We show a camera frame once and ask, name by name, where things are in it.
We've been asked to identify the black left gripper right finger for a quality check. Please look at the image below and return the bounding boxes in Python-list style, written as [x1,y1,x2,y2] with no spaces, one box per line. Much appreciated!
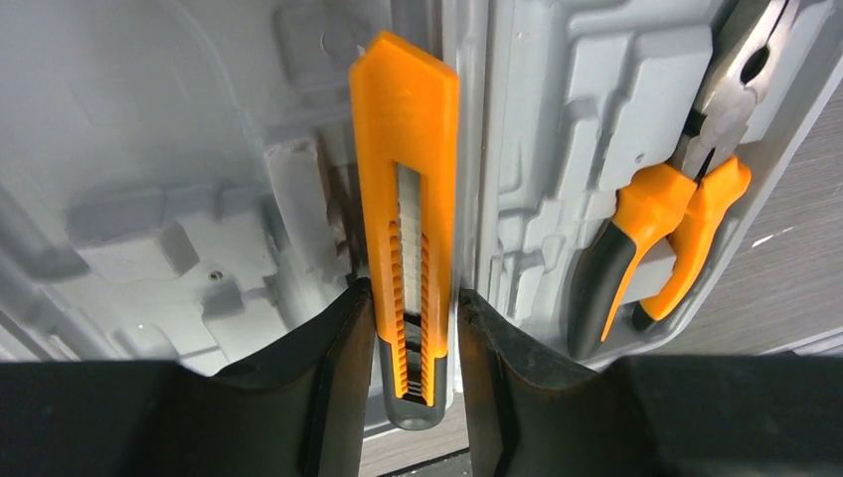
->
[458,289,842,476]

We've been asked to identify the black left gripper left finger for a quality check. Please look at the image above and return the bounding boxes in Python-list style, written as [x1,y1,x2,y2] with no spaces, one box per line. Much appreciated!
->
[1,278,375,476]

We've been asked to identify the orange black pliers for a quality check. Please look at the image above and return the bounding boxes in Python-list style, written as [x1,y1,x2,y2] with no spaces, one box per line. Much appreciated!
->
[567,1,800,360]

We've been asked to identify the grey plastic tool case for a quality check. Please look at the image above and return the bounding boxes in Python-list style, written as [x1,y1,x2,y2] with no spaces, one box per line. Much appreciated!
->
[0,0,843,439]

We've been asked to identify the orange utility knife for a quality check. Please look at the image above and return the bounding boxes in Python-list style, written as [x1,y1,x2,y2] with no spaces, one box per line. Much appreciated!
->
[350,31,459,430]

